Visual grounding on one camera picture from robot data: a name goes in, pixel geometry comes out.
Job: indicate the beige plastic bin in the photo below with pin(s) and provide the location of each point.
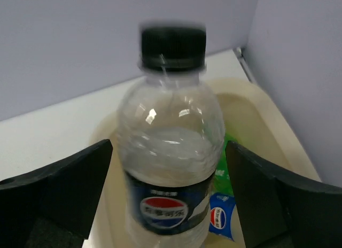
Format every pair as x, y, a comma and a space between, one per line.
250, 116

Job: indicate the clear Pepsi-label bottle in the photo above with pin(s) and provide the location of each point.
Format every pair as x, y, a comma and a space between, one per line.
224, 219

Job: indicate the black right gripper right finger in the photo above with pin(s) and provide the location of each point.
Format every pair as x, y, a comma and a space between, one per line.
279, 208

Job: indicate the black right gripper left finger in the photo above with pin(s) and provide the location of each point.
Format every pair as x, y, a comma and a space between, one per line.
55, 205

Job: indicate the green soda bottle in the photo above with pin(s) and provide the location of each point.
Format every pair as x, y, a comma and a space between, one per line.
221, 180

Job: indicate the clear bottle black cap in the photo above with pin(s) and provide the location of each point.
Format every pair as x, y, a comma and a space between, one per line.
170, 137

